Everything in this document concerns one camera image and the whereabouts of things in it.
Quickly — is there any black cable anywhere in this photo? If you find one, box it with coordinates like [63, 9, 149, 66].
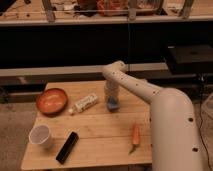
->
[197, 74, 213, 164]

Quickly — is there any white paper cup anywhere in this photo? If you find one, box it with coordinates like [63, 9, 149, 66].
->
[29, 125, 53, 149]

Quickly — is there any black rectangular remote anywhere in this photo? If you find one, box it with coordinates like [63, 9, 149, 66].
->
[56, 132, 79, 164]

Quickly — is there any orange carrot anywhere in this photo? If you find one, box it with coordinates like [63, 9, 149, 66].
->
[129, 123, 140, 155]

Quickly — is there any wooden table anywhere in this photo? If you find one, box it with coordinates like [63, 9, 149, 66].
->
[21, 81, 152, 170]

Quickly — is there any white tube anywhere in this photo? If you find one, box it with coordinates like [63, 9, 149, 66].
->
[68, 93, 98, 115]

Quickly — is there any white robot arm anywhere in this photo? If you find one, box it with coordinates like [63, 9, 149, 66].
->
[102, 61, 204, 171]

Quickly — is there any orange ceramic bowl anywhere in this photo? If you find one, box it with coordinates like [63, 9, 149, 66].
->
[36, 88, 68, 115]

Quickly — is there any black box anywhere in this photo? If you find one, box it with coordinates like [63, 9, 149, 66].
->
[164, 44, 213, 74]

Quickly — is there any cluttered shelf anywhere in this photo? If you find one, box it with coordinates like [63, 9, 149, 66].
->
[0, 0, 213, 27]

